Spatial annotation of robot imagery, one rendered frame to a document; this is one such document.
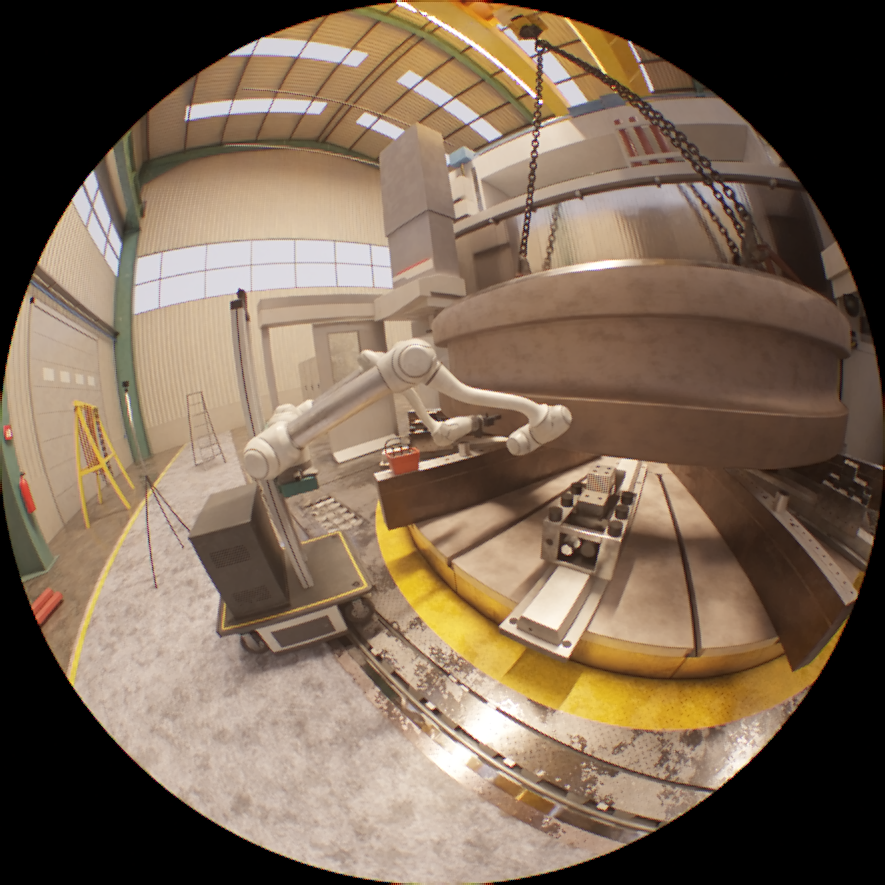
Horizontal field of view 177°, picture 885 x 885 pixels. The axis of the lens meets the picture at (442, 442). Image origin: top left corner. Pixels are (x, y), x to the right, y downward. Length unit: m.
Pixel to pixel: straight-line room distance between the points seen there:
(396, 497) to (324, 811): 1.81
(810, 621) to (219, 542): 2.46
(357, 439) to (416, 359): 4.17
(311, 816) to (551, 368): 2.40
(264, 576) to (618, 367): 1.97
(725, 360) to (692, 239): 3.42
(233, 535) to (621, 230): 5.32
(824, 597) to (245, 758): 2.38
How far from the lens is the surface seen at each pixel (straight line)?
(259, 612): 1.64
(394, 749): 1.42
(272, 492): 1.40
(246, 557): 1.44
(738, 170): 5.45
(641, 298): 1.37
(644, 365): 1.49
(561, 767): 1.39
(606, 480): 1.30
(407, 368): 0.81
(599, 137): 7.68
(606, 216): 5.08
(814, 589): 1.50
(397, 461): 1.78
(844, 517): 2.53
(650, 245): 4.81
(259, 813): 1.61
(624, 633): 1.34
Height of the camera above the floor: 1.35
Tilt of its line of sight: 16 degrees down
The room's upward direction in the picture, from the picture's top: 6 degrees counter-clockwise
